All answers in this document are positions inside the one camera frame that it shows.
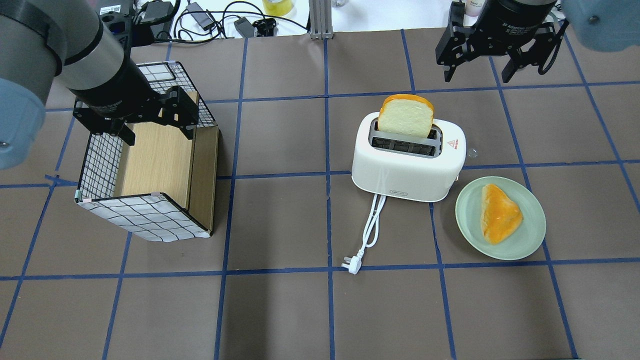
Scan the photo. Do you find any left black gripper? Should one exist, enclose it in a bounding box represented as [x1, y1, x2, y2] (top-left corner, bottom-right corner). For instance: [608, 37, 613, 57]
[73, 86, 199, 146]

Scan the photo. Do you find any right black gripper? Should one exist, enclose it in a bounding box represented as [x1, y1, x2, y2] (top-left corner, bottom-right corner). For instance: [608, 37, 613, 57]
[435, 1, 559, 84]

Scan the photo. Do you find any white toaster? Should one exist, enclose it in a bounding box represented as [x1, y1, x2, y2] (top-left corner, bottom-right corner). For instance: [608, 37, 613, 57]
[351, 112, 467, 203]

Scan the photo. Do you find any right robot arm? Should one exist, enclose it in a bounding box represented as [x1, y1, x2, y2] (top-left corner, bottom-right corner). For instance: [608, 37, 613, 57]
[435, 0, 640, 83]

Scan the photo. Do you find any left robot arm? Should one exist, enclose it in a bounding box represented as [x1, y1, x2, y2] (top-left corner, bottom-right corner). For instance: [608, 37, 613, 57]
[0, 0, 199, 169]

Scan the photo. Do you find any bread slice in toaster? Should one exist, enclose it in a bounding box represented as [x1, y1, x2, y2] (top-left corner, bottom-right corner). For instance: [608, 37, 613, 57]
[378, 94, 435, 139]

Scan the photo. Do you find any black power adapter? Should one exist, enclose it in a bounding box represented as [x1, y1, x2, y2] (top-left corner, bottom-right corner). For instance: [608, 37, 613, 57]
[186, 2, 216, 31]

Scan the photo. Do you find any yellow tape roll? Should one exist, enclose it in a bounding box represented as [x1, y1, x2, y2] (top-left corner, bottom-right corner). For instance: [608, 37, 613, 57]
[262, 0, 294, 18]

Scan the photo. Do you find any green plate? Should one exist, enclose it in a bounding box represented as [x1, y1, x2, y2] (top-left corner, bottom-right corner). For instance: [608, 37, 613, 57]
[455, 176, 547, 261]

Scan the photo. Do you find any bread slice on plate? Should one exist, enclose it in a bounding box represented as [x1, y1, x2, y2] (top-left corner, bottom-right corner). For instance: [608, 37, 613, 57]
[480, 183, 524, 245]

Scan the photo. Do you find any checkered wire basket wooden shelf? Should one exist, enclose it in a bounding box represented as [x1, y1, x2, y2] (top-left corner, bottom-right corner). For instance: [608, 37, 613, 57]
[74, 61, 220, 242]

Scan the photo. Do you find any aluminium frame post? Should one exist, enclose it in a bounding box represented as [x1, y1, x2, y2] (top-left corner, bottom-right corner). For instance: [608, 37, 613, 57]
[308, 0, 334, 40]

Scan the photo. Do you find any white toaster power cord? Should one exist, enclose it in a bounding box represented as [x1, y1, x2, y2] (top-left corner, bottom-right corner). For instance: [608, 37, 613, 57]
[341, 193, 387, 275]

